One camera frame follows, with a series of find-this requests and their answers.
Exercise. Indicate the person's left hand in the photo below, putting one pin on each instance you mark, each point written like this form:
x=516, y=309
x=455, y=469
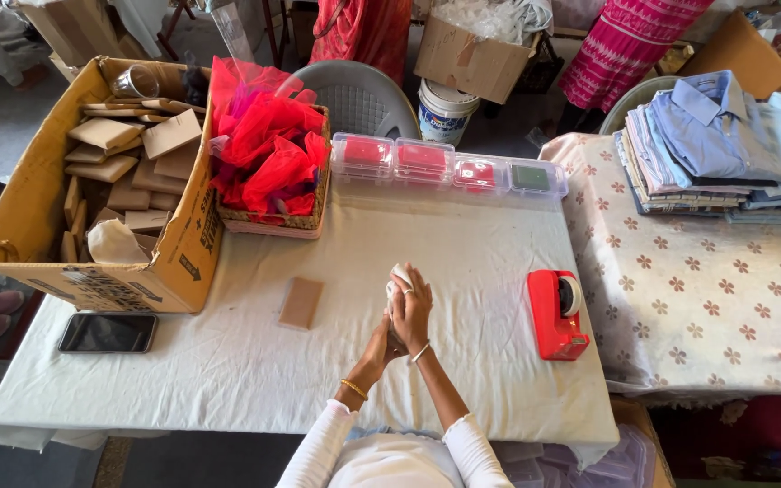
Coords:
x=378, y=349

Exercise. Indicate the person's right hand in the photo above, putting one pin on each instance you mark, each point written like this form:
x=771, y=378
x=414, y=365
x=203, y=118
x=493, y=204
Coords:
x=414, y=315

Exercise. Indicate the person's right fingers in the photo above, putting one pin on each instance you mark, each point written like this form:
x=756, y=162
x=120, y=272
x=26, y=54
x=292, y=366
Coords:
x=412, y=284

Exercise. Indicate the person's left fingers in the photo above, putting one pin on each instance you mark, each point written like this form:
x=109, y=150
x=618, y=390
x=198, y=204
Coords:
x=390, y=339

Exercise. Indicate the small white cloth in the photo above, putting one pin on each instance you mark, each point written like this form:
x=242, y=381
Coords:
x=397, y=279

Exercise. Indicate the silver bangle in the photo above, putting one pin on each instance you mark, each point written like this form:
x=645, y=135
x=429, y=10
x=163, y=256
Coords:
x=421, y=352

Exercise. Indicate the gold bangle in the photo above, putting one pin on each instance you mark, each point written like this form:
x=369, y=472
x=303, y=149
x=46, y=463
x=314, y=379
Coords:
x=354, y=389

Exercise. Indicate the small brown cardboard box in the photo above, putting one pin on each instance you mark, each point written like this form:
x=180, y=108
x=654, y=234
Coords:
x=301, y=303

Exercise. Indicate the white tablecloth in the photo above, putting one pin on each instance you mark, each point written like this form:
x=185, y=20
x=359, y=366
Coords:
x=295, y=393

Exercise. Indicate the clear plastic box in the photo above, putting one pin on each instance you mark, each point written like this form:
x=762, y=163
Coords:
x=363, y=152
x=537, y=178
x=482, y=173
x=424, y=161

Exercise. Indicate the person's white top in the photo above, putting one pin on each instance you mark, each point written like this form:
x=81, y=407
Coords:
x=394, y=464

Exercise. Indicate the red soap bar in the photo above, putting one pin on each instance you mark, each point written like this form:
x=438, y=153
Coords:
x=477, y=173
x=422, y=157
x=366, y=150

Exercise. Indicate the woven wicker basket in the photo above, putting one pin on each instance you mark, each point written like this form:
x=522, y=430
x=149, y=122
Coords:
x=282, y=220

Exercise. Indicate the red tape dispenser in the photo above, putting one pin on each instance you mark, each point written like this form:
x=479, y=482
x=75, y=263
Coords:
x=553, y=332

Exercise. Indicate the clear tape roll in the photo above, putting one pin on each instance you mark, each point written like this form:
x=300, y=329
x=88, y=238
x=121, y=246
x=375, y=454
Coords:
x=571, y=295

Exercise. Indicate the green soap bar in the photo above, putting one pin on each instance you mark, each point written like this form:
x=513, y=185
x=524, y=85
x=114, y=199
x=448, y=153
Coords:
x=531, y=177

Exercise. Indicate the white paint bucket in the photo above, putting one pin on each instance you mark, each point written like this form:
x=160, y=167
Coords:
x=446, y=112

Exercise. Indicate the grey plastic chair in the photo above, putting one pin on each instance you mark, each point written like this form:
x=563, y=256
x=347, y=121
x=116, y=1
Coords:
x=634, y=101
x=360, y=101

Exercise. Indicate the red tulle fabric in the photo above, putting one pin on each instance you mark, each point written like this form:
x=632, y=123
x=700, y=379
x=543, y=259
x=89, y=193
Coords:
x=265, y=146

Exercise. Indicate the large open cardboard carton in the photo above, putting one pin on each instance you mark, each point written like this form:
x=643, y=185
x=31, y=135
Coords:
x=180, y=264

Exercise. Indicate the cardboard box with plastic bags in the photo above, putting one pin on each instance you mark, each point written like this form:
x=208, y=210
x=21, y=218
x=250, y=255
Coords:
x=468, y=61

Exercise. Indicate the black smartphone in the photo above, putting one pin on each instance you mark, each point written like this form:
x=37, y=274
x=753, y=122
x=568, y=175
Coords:
x=108, y=333

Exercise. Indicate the floral print tablecloth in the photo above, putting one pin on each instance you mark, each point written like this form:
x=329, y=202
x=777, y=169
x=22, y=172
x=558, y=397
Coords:
x=695, y=305

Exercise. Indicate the white cloth piece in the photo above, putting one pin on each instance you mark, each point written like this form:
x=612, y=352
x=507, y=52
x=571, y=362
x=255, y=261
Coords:
x=114, y=244

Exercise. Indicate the pile of brown cardboard boxes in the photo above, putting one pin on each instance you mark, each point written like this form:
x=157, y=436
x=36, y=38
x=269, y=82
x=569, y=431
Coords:
x=129, y=169

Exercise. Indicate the stack of folded shirts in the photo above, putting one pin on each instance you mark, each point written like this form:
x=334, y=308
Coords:
x=716, y=149

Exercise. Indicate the steel cup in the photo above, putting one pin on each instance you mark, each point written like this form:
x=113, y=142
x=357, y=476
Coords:
x=134, y=81

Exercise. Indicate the open cardboard box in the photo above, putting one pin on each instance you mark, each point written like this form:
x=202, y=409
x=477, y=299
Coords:
x=743, y=57

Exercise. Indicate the tilted cardboard box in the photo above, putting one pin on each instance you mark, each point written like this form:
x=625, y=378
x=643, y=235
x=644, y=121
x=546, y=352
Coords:
x=75, y=27

